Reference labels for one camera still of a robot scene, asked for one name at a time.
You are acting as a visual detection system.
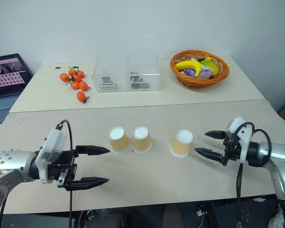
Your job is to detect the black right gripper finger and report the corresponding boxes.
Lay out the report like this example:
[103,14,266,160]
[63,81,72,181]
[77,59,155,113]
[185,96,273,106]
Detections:
[194,147,225,165]
[204,130,228,141]

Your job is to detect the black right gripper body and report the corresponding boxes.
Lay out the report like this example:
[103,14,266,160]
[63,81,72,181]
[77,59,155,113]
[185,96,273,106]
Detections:
[221,132,243,167]

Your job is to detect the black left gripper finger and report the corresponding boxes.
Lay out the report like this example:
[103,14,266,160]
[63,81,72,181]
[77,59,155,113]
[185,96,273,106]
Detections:
[66,177,110,192]
[75,145,111,157]

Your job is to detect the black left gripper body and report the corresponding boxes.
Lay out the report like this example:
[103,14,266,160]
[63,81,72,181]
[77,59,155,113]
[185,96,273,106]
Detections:
[47,149,78,191]

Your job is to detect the tan paper cup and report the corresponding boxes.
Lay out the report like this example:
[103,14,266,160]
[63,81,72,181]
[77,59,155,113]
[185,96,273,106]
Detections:
[169,129,194,159]
[131,126,152,153]
[108,126,131,155]

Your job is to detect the orange wicker basket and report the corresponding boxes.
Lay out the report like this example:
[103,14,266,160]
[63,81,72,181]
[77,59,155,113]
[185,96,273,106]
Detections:
[170,49,230,89]

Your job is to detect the dark metal parts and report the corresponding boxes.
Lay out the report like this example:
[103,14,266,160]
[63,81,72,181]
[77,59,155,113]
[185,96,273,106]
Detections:
[99,76,117,90]
[129,71,151,90]

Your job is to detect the purple white snack packet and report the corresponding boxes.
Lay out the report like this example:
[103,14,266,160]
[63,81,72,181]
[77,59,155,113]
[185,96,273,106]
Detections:
[179,67,212,79]

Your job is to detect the green yellow toy mango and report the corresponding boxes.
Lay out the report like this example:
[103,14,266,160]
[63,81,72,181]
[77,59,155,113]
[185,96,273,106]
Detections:
[200,57,220,76]

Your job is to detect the yellow toy banana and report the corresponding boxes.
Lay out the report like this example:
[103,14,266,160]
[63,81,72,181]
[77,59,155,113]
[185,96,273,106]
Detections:
[175,60,203,78]

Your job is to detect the clear plastic box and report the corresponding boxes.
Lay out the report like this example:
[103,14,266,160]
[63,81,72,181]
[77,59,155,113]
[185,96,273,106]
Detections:
[126,52,162,92]
[91,55,130,93]

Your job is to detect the open laptop computer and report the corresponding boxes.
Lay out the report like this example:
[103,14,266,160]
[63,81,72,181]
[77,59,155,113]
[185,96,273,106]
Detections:
[0,53,35,125]

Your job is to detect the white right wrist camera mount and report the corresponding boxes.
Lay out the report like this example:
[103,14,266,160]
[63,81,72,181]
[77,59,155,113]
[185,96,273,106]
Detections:
[225,116,256,164]

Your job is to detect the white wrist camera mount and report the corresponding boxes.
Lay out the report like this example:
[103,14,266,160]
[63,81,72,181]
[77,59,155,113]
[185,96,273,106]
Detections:
[35,128,67,184]
[225,116,256,164]

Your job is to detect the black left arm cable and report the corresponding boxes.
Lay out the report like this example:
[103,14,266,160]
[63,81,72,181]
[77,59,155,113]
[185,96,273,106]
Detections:
[56,119,75,228]

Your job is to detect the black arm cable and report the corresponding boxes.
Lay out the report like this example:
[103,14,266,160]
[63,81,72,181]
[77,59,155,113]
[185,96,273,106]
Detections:
[56,119,75,228]
[234,121,273,200]

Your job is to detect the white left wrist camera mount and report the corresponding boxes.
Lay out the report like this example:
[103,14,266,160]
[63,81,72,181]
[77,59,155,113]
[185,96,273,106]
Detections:
[35,128,67,184]

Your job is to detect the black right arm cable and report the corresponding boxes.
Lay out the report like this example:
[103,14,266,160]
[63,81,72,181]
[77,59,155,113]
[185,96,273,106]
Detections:
[234,121,273,200]

